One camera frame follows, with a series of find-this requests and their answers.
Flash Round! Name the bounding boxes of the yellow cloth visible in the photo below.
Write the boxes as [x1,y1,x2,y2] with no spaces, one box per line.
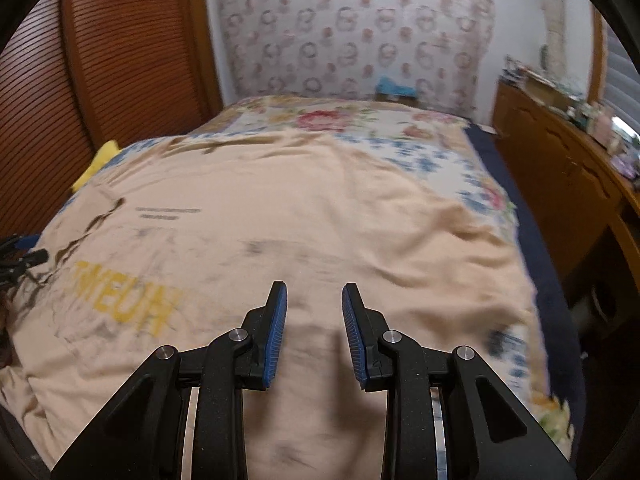
[70,140,124,194]

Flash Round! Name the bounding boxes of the beige t-shirt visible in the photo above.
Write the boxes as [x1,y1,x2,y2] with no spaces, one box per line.
[10,127,540,480]

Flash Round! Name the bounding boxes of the floral wall cloth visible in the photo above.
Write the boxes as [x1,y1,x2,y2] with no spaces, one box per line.
[215,0,497,117]

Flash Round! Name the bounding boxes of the small blue cloth item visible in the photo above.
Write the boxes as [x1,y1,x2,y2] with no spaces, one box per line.
[375,76,419,102]

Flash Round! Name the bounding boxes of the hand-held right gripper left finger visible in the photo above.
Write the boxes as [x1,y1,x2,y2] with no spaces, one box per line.
[50,281,289,480]

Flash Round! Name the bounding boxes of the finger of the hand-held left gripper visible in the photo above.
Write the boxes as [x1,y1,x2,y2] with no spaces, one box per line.
[0,233,41,254]
[0,249,50,283]

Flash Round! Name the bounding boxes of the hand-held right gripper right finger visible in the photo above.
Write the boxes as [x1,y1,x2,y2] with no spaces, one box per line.
[341,283,577,480]

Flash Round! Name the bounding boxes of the floral bed sheet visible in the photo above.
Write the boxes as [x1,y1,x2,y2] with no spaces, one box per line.
[65,94,576,461]

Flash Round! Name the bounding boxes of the dark blue mattress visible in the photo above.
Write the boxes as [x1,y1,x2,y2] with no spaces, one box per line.
[464,124,590,438]

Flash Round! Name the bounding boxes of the dresser top clutter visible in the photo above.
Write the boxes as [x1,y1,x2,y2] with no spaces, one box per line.
[501,44,640,182]

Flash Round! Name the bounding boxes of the wooden dresser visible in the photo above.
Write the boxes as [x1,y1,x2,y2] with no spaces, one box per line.
[491,80,640,333]

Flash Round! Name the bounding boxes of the window blinds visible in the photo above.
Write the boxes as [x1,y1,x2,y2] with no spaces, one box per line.
[602,24,640,133]

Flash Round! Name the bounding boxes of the wooden louvered closet door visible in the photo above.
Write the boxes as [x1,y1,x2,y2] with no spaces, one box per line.
[60,0,213,153]
[0,0,97,248]

